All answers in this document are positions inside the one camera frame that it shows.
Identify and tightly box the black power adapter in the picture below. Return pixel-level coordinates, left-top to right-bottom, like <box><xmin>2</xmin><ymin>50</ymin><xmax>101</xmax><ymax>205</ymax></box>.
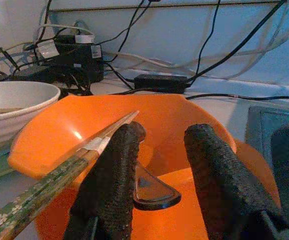
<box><xmin>133</xmin><ymin>74</ymin><xmax>189</xmax><ymax>93</ymax></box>

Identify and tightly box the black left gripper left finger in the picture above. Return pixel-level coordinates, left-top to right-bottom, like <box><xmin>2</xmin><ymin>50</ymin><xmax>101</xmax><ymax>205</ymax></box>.
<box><xmin>64</xmin><ymin>121</ymin><xmax>147</xmax><ymax>240</ymax></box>

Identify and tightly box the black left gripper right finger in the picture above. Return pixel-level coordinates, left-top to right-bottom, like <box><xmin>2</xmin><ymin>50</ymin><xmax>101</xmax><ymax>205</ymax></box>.
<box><xmin>183</xmin><ymin>123</ymin><xmax>289</xmax><ymax>240</ymax></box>

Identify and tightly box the black adapter output cable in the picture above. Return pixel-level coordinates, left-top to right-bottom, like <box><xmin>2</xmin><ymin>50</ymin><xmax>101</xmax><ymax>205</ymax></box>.
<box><xmin>186</xmin><ymin>0</ymin><xmax>289</xmax><ymax>83</ymax></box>

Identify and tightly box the black cable along counter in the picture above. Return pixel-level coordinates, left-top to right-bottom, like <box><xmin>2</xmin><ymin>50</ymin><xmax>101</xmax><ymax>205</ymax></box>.
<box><xmin>184</xmin><ymin>93</ymin><xmax>289</xmax><ymax>102</ymax></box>

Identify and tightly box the stainless steel sink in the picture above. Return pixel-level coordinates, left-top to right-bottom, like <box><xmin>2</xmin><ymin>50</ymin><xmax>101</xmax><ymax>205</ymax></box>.
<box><xmin>245</xmin><ymin>104</ymin><xmax>289</xmax><ymax>233</ymax></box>

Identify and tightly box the orange plastic bowl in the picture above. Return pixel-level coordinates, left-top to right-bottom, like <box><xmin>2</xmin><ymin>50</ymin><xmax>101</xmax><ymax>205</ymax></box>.
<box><xmin>7</xmin><ymin>93</ymin><xmax>237</xmax><ymax>182</ymax></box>

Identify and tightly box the green patterned chopstick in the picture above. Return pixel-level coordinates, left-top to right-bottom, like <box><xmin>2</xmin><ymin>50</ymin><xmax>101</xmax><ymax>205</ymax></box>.
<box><xmin>0</xmin><ymin>114</ymin><xmax>138</xmax><ymax>240</ymax></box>
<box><xmin>0</xmin><ymin>110</ymin><xmax>140</xmax><ymax>233</ymax></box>

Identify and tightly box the white ceramic bowl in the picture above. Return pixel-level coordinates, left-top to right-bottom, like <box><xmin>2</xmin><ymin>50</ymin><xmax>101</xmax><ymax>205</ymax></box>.
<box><xmin>0</xmin><ymin>81</ymin><xmax>62</xmax><ymax>148</ymax></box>

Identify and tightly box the dark spoon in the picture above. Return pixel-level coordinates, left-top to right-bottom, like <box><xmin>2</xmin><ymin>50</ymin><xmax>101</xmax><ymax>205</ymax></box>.
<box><xmin>133</xmin><ymin>159</ymin><xmax>182</xmax><ymax>211</ymax></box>

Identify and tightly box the orange plastic plate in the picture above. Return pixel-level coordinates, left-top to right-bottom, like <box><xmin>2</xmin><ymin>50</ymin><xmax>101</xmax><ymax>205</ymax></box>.
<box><xmin>34</xmin><ymin>138</ymin><xmax>282</xmax><ymax>240</ymax></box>

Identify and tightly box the black pump device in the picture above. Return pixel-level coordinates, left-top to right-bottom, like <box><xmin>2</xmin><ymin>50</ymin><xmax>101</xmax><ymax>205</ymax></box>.
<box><xmin>34</xmin><ymin>33</ymin><xmax>105</xmax><ymax>83</ymax></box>

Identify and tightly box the black hanging wall cable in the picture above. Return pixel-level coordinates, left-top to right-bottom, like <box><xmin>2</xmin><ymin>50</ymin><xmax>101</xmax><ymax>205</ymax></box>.
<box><xmin>195</xmin><ymin>0</ymin><xmax>222</xmax><ymax>79</ymax></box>

